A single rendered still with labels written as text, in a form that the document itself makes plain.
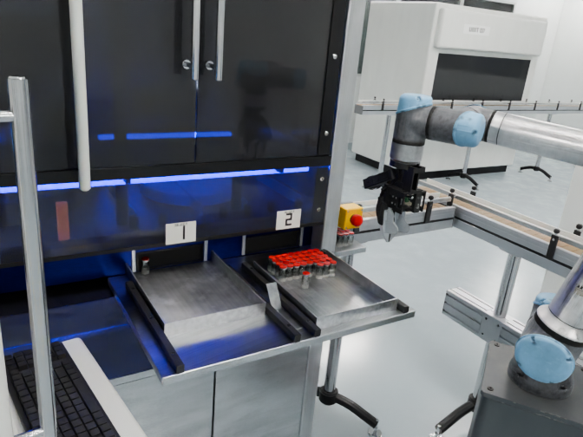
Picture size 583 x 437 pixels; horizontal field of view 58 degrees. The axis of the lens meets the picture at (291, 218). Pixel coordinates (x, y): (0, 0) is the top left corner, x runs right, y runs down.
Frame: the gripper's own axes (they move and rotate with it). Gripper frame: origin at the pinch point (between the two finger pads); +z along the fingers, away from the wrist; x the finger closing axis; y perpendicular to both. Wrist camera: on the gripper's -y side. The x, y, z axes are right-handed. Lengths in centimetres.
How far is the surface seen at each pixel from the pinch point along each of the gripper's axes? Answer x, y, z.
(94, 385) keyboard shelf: -70, -9, 29
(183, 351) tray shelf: -52, -3, 22
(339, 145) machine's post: 9.0, -35.7, -14.8
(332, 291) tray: -4.7, -12.8, 21.4
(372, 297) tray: 3.9, -5.6, 21.4
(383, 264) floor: 162, -166, 110
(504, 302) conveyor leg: 87, -19, 47
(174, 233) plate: -43, -35, 8
